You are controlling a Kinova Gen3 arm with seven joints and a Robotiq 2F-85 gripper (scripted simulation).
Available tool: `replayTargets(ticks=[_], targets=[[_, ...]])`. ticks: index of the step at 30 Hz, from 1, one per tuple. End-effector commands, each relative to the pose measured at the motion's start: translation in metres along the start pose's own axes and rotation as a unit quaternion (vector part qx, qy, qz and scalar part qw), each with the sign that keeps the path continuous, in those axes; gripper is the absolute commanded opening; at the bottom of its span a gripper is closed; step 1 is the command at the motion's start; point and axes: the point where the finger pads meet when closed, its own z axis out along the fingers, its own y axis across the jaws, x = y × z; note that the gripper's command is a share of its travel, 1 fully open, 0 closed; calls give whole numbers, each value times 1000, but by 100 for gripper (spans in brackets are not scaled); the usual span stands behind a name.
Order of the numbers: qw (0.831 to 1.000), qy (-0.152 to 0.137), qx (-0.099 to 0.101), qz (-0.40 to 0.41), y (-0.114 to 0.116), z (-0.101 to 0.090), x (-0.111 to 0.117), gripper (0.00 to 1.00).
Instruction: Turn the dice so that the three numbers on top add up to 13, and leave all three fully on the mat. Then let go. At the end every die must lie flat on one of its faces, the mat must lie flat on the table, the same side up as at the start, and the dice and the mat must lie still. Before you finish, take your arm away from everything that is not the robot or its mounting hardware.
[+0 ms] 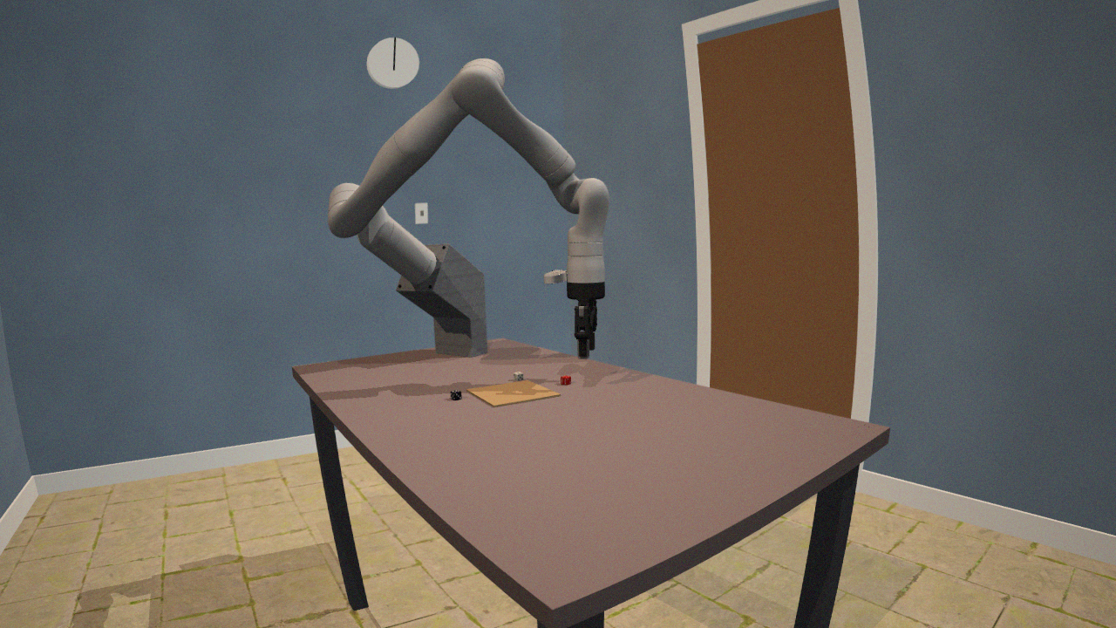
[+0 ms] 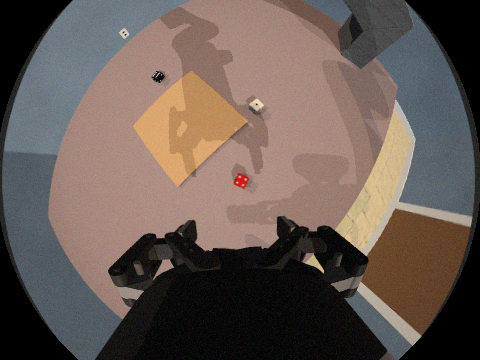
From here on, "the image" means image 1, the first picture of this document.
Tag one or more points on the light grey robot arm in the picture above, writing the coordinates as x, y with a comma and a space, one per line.
477, 89

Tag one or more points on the tan square mat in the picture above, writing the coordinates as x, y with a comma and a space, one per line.
512, 393

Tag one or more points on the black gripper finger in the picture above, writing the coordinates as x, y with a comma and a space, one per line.
583, 324
592, 334

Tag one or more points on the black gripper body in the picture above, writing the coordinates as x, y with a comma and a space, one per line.
585, 293

